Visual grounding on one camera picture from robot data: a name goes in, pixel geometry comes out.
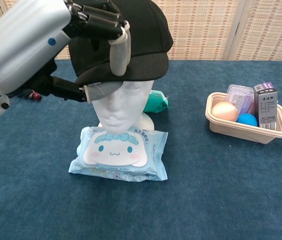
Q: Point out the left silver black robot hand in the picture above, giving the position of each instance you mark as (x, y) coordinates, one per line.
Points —
(23, 42)

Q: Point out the black baseball cap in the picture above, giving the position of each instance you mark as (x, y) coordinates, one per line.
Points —
(150, 50)

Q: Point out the white foam mannequin head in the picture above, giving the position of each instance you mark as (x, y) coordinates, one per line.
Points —
(117, 110)

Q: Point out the dark red grape bunch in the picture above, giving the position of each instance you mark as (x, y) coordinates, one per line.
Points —
(35, 96)

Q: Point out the green tissue pack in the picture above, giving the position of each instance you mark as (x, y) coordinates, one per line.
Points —
(157, 103)

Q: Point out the blue cartoon wet wipes pack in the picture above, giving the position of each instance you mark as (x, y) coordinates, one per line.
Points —
(118, 155)

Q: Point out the peach pink ball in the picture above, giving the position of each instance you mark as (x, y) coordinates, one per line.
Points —
(224, 112)

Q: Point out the clear purple plastic box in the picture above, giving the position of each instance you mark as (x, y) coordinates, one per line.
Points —
(240, 100)

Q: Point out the blue felt table cover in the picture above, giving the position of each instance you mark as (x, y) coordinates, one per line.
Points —
(205, 187)

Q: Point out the blue ball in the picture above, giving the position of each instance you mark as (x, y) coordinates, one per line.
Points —
(247, 120)

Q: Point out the beige plastic tray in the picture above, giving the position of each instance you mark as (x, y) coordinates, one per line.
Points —
(243, 133)

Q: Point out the grey purple carton box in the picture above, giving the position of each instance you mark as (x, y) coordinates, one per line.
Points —
(268, 110)

